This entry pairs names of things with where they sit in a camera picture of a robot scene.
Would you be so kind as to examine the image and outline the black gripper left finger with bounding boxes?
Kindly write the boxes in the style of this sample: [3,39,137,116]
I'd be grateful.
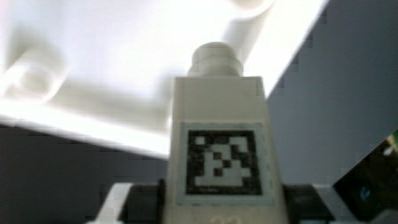
[87,180,165,224]

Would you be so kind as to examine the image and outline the white square tabletop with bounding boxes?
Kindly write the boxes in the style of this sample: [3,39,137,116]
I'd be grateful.
[0,0,330,158]

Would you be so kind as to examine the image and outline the white table leg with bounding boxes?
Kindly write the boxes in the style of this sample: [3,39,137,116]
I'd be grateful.
[161,42,288,224]

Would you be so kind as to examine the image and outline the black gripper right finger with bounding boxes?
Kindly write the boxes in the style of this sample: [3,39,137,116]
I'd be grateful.
[282,184,355,224]

